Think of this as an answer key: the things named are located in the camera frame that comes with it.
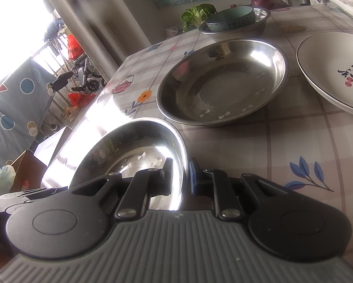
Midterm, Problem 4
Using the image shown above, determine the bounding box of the beige curtain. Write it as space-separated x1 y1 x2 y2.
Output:
39 0 149 65

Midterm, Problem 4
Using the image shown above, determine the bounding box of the crumpled white plastic bag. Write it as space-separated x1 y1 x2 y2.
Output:
0 165 16 198

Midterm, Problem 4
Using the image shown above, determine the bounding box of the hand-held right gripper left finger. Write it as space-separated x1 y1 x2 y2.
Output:
67 157 174 221

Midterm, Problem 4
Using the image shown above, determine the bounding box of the cardboard box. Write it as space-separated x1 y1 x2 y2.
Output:
10 125 74 193

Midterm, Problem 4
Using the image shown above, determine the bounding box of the napa cabbage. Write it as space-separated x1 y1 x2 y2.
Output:
181 4 217 33

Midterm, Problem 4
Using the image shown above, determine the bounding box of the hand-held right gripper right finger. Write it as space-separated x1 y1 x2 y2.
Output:
189 158 286 222

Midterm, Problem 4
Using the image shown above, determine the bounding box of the deep steel bowl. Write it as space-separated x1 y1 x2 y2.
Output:
198 7 271 37

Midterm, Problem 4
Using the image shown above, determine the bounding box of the blue circle print blanket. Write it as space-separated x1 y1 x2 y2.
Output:
0 57 59 167

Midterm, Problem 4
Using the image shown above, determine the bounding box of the large steel plate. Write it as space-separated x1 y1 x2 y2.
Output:
157 39 290 126

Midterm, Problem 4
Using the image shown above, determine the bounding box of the small steel bowl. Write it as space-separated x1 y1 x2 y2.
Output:
69 117 186 213

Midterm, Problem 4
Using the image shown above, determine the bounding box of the red plastic bag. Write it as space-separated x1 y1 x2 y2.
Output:
67 34 84 60

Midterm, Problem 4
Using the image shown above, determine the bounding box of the green ceramic bowl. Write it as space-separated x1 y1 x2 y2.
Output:
206 6 255 32

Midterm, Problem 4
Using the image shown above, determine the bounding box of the red onion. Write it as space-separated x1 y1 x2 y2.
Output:
250 0 274 10

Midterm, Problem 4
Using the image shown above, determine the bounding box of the white ceramic plate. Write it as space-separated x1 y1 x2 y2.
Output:
296 32 353 119

